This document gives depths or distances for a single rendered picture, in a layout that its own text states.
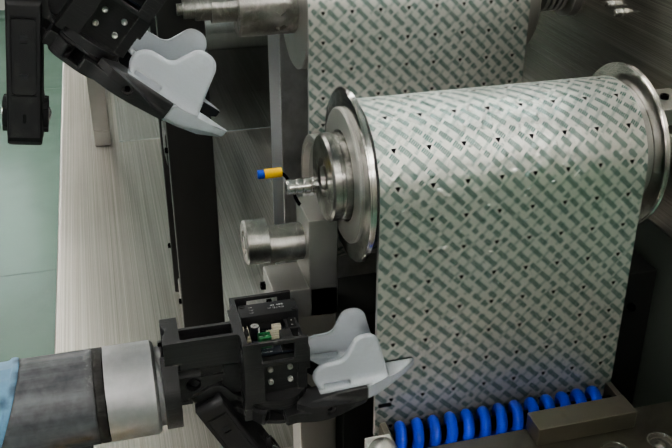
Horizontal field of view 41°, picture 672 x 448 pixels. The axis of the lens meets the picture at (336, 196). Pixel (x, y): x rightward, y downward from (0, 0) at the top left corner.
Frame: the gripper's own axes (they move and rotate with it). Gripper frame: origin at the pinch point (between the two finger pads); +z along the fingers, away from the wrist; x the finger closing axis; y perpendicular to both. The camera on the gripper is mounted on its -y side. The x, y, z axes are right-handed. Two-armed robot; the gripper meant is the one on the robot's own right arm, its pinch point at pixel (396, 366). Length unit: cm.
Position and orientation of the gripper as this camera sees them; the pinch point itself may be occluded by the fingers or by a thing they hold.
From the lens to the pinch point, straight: 78.9
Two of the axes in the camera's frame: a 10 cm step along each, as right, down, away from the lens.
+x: -2.6, -4.3, 8.7
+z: 9.7, -1.1, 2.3
